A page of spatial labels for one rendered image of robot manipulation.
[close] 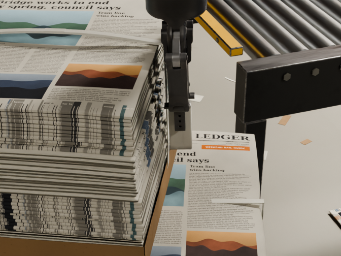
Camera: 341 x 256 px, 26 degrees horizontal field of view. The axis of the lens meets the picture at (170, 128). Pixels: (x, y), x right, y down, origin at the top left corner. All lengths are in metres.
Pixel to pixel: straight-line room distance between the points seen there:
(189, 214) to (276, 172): 1.55
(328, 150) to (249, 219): 1.70
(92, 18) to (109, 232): 0.31
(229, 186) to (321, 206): 1.37
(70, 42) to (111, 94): 0.16
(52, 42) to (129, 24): 0.11
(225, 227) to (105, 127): 0.28
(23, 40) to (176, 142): 0.24
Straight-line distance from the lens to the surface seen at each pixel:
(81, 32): 0.97
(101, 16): 1.04
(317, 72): 1.54
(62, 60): 0.93
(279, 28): 1.66
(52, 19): 1.05
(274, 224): 2.35
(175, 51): 0.88
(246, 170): 1.13
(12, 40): 1.00
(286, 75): 1.51
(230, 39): 1.55
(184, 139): 0.99
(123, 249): 0.91
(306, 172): 2.59
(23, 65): 0.93
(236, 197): 1.08
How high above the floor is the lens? 1.48
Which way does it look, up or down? 32 degrees down
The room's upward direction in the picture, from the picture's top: straight up
